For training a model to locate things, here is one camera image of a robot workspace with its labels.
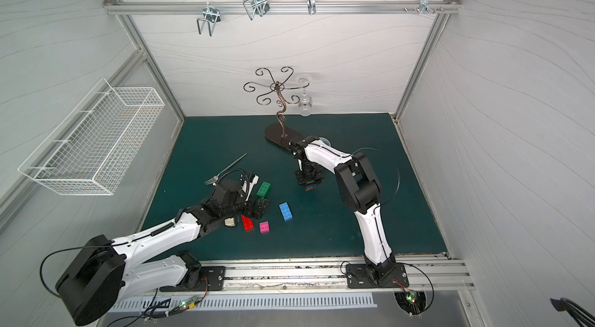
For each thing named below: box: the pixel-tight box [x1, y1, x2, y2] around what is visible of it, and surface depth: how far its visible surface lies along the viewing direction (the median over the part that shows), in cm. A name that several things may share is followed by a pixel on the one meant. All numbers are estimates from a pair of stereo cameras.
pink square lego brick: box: [259, 220, 270, 234], surface depth 85 cm
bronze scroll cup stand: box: [243, 65, 310, 149], surface depth 92 cm
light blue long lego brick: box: [278, 201, 294, 222], surface depth 89 cm
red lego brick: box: [240, 214, 255, 232], surface depth 85 cm
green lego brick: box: [256, 181, 272, 198], surface depth 95 cm
